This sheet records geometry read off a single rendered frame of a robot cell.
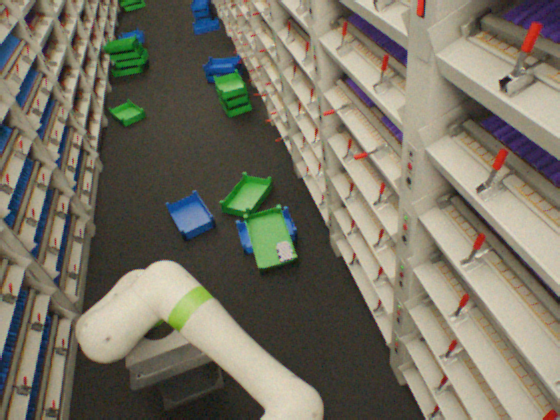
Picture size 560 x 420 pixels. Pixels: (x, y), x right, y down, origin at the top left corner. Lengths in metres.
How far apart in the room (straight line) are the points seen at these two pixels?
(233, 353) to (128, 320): 0.25
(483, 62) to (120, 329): 0.87
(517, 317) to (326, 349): 1.10
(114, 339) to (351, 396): 1.04
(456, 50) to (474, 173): 0.22
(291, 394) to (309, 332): 0.97
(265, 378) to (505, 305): 0.50
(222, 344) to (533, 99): 0.74
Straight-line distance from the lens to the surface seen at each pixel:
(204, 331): 0.99
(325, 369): 1.83
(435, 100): 0.88
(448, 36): 0.83
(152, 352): 1.58
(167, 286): 1.02
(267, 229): 2.22
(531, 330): 0.89
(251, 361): 0.97
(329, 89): 1.58
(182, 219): 2.58
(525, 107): 0.68
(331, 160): 1.75
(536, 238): 0.76
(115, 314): 1.02
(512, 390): 1.05
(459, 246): 0.99
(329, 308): 1.97
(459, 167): 0.87
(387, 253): 1.47
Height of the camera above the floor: 1.63
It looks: 42 degrees down
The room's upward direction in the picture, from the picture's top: 12 degrees counter-clockwise
